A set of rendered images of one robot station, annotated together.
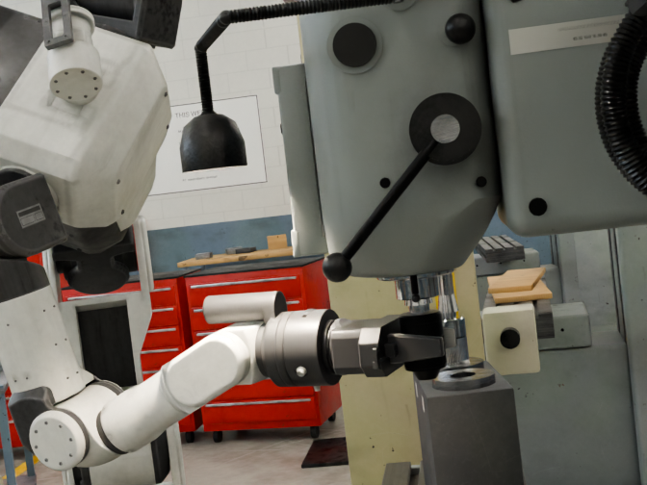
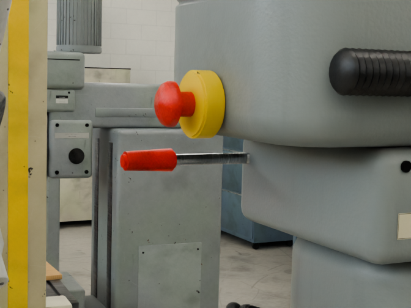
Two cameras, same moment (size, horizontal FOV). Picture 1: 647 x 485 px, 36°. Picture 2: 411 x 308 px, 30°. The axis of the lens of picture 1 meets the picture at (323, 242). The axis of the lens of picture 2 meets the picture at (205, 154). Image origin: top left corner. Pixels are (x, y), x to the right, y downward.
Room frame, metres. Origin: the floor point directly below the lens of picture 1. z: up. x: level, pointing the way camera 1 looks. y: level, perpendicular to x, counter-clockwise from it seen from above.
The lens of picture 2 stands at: (0.57, 0.51, 1.78)
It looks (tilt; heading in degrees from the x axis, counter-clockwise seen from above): 5 degrees down; 326
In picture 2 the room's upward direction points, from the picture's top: 1 degrees clockwise
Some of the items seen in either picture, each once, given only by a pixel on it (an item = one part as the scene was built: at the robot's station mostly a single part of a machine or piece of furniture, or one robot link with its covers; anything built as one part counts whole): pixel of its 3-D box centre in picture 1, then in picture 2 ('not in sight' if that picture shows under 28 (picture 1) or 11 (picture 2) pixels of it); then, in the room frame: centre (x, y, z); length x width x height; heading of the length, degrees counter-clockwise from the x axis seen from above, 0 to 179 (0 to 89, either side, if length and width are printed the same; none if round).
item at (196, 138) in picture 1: (211, 140); not in sight; (1.11, 0.11, 1.48); 0.07 x 0.07 x 0.06
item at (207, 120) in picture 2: not in sight; (200, 104); (1.14, 0.13, 1.76); 0.06 x 0.02 x 0.06; 172
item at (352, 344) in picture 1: (347, 348); not in sight; (1.14, -0.01, 1.23); 0.13 x 0.12 x 0.10; 157
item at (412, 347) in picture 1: (414, 348); not in sight; (1.08, -0.08, 1.23); 0.06 x 0.02 x 0.03; 67
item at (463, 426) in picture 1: (465, 435); not in sight; (1.46, -0.17, 1.03); 0.22 x 0.12 x 0.20; 0
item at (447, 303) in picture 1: (445, 281); not in sight; (1.51, -0.18, 1.25); 0.03 x 0.03 x 0.11
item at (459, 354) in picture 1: (452, 344); not in sight; (1.51, -0.18, 1.16); 0.05 x 0.05 x 0.06
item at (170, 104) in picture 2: not in sight; (175, 104); (1.14, 0.15, 1.76); 0.04 x 0.03 x 0.04; 172
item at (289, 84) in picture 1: (302, 161); not in sight; (1.12, 0.01, 1.45); 0.04 x 0.04 x 0.21; 82
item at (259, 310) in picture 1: (258, 338); not in sight; (1.19, 0.09, 1.24); 0.11 x 0.11 x 0.11; 67
